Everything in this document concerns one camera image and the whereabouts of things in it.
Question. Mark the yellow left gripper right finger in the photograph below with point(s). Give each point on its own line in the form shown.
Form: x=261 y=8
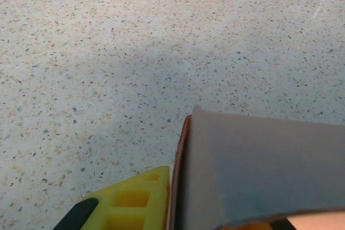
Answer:
x=256 y=226

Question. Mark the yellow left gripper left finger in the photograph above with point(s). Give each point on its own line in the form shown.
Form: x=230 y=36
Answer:
x=129 y=203

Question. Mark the brown cardboard box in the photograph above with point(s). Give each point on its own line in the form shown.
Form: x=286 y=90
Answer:
x=256 y=173

